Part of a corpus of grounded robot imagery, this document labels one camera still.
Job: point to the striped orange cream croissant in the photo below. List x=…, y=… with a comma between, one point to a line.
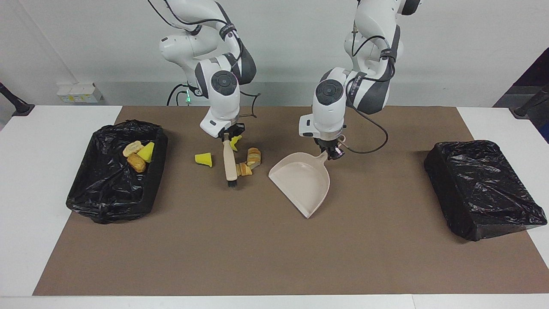
x=254, y=158

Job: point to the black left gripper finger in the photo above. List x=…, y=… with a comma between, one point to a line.
x=338, y=152
x=326, y=152

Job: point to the pale flaky bread piece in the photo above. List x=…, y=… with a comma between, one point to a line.
x=132, y=148

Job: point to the brown bread roll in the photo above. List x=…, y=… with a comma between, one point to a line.
x=136, y=163

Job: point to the brown table mat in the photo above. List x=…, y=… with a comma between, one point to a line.
x=214, y=257

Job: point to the bin wrapped in black bag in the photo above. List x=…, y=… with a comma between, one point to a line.
x=480, y=189

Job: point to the white wall socket box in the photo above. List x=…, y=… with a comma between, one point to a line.
x=79, y=92

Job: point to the yellow sponge wedge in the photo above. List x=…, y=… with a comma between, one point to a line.
x=203, y=159

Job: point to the black camera stand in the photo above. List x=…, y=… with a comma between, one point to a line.
x=19, y=107
x=525, y=109

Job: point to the open bin with black bag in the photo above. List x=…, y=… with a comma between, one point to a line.
x=107, y=193

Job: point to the beige plastic dustpan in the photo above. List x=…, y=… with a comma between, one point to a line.
x=300, y=180

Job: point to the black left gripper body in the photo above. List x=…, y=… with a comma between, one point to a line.
x=329, y=142

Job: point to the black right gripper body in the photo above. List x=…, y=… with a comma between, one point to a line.
x=235, y=130

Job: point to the green and yellow sponge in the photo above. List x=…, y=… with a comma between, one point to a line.
x=147, y=153

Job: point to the orange croissant with broken end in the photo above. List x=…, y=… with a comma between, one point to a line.
x=244, y=170

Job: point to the notched yellow sponge piece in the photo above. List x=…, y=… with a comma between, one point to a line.
x=235, y=143

